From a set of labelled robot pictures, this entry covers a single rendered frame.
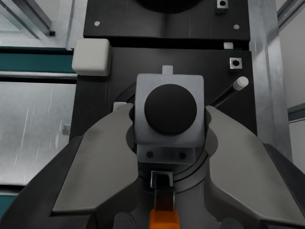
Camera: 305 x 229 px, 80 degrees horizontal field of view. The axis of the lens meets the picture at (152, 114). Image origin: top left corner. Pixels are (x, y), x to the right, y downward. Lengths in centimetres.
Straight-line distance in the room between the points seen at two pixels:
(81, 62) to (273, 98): 26
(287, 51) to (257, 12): 15
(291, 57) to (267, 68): 16
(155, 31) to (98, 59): 9
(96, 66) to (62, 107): 11
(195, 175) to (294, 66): 33
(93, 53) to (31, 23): 9
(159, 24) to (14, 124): 27
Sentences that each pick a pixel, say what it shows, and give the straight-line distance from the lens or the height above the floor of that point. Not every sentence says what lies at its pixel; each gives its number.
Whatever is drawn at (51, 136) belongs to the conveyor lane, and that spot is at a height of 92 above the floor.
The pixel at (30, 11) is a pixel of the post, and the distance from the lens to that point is 31.
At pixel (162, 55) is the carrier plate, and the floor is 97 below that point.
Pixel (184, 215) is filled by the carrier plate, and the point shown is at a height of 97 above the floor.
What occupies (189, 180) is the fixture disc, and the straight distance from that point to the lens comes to 22.
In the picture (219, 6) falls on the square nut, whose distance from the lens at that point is 31.
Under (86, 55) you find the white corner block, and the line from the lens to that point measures 26.
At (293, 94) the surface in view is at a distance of 45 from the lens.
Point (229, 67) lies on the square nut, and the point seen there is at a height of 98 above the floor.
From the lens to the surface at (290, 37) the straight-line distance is 50.
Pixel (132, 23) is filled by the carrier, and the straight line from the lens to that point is 30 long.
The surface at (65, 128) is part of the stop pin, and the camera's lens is 27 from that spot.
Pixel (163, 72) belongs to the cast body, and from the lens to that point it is 17.
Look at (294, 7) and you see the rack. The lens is 39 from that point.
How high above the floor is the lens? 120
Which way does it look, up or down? 78 degrees down
